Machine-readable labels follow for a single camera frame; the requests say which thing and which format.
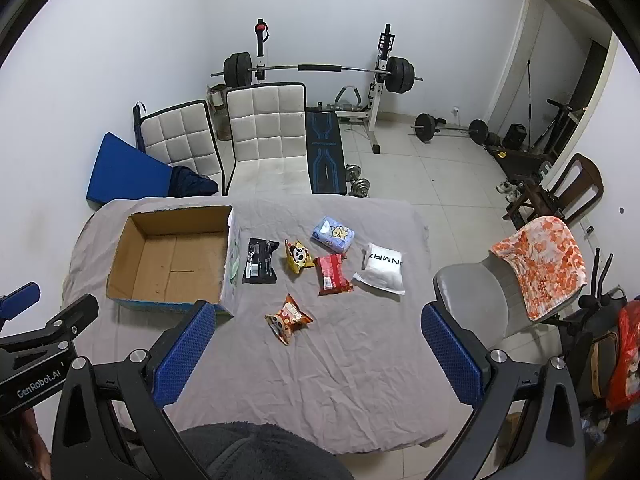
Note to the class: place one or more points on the blue foam mat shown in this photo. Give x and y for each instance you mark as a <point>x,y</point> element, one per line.
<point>125,170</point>

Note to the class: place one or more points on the black speaker box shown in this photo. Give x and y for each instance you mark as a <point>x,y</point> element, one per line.
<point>515,136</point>

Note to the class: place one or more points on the blue tissue pack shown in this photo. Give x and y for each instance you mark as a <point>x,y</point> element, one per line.
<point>332,235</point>

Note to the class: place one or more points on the short barbell with black plates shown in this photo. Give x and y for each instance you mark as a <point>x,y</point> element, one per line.
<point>425,127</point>

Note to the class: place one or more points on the black equipment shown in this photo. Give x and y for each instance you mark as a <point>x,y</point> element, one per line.
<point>595,325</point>

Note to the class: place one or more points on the brown wooden chair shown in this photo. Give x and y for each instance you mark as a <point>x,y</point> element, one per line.
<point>585,170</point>

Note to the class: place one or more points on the white door frame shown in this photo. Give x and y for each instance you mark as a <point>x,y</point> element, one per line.
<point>525,35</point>

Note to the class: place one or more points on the orange snack packet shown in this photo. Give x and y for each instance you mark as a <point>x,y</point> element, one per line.
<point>290,317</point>

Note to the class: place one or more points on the black snack packet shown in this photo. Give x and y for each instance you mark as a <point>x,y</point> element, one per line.
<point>260,260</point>

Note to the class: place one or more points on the white padded chair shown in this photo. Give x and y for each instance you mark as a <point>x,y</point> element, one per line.
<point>265,130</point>
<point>175,135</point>

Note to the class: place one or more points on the grey tablecloth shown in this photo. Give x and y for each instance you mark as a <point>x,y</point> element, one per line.
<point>350,360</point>

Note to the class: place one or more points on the yellow panda snack packet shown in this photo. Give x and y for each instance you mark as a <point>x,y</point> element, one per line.
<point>300,257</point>

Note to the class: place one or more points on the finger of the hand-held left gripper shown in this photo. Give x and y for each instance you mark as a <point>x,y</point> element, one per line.
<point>20,299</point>
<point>70,320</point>

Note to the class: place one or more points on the white bench press rack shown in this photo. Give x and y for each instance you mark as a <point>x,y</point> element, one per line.
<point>378,95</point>

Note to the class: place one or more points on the white soft pack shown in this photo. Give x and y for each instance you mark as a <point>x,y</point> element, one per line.
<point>382,267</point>

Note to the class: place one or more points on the black exercise machine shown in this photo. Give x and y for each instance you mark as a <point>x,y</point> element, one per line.
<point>560,125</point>

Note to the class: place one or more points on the red snack packet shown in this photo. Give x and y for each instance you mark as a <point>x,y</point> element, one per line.
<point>332,272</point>

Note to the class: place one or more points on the long barbell with black plates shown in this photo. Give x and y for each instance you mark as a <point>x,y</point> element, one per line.
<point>320,67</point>

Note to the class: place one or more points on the black fleece garment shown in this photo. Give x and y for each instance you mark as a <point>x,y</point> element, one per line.
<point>260,455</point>

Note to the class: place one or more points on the dark blue cloth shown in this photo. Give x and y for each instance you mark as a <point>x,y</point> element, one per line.
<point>190,182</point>

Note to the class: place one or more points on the orange floral towel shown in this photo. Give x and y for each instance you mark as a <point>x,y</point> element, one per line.
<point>545,260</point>

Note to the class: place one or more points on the grey plastic chair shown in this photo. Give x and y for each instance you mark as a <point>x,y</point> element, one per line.
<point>475,290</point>

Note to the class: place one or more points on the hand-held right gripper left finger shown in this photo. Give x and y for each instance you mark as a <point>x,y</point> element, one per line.
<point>186,355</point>

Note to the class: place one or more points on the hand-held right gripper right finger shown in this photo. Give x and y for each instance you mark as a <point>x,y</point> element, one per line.
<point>450,355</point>

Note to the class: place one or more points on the cardboard box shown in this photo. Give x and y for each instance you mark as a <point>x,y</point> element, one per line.
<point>165,265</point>

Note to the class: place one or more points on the chrome dumbbell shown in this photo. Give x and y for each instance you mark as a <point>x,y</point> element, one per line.
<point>352,171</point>
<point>361,188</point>

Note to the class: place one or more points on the black and blue bench pad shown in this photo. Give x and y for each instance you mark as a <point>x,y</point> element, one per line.
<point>325,160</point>

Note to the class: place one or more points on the red plastic bag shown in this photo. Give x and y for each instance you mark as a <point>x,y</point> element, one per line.
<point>625,360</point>

